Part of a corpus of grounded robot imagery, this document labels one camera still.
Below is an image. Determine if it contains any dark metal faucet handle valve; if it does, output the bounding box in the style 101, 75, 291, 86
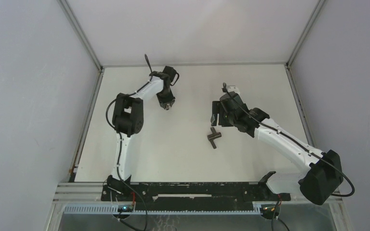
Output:
207, 127, 222, 149

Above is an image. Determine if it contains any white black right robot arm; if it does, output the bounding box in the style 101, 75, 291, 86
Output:
211, 91, 344, 205

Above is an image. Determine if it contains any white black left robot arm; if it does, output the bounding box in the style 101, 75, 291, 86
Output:
106, 66, 180, 182

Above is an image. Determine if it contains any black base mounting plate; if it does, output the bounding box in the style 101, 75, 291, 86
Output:
101, 181, 291, 212

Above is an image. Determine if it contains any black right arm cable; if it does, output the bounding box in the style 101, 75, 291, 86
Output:
222, 82, 356, 198

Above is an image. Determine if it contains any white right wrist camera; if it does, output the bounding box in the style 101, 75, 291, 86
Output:
226, 85, 240, 95

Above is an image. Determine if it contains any aluminium frame rail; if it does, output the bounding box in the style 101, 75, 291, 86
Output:
63, 66, 105, 183

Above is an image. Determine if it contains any white slotted cable duct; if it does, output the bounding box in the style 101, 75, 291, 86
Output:
63, 204, 262, 215

